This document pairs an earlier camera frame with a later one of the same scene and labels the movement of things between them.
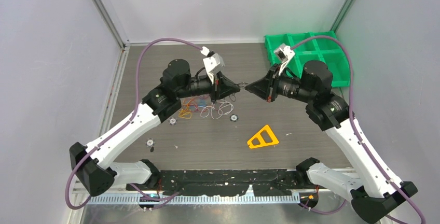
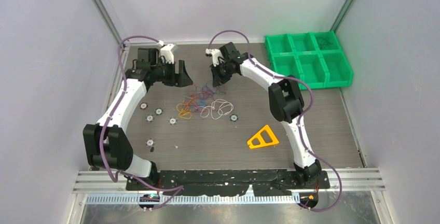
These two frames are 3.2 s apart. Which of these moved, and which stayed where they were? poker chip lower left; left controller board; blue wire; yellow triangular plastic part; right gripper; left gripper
Moved: right gripper; left gripper
Stayed: poker chip lower left; left controller board; yellow triangular plastic part; blue wire
